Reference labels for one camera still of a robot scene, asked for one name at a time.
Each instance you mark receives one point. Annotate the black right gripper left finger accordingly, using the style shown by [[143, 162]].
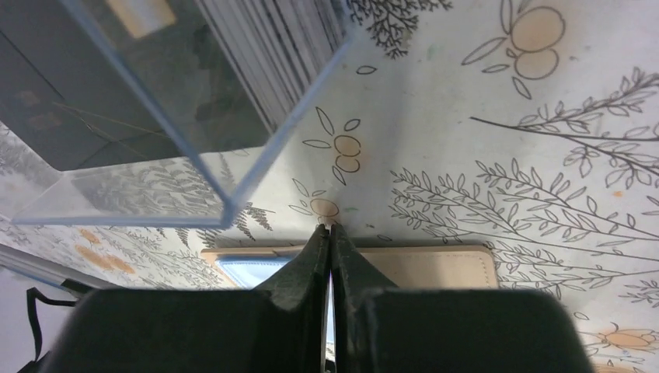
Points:
[[278, 326]]

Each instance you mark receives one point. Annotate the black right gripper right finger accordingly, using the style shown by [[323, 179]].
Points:
[[381, 327]]

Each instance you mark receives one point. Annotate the clear plastic card box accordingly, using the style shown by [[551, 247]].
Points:
[[154, 113]]

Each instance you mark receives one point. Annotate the floral table mat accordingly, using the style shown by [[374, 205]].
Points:
[[528, 128]]

